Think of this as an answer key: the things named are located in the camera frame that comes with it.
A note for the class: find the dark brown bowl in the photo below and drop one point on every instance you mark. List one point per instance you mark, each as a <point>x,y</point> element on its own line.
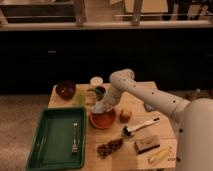
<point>66,89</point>

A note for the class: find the green plastic tray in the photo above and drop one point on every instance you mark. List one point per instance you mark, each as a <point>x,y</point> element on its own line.
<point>51,148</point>

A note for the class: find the wooden table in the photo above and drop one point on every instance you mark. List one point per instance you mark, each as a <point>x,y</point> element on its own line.
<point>126,158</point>

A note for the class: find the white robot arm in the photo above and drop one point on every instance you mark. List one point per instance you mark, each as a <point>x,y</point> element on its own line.
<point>195,119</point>

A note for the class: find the yellow corn cob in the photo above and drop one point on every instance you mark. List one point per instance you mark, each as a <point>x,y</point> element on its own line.
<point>158,156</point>

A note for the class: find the dark green cup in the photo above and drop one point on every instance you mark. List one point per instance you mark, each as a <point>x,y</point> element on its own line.
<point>99,91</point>

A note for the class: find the red orange bowl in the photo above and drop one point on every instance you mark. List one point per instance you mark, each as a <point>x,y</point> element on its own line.
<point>102,121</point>

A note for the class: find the grey-blue towel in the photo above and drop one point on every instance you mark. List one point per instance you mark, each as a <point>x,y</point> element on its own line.
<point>100,108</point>

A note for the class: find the bunch of dark grapes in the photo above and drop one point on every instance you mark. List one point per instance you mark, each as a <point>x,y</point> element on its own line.
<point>112,146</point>

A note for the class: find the metal fork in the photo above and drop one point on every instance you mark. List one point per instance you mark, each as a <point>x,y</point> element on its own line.
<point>75,137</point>

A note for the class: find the blue sponge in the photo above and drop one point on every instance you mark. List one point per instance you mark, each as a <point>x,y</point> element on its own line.
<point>148,108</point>

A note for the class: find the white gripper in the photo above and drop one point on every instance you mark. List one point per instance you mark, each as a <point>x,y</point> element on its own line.
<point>112,96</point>

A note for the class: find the light green small object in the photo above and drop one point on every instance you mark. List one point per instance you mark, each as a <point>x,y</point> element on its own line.
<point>79,100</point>

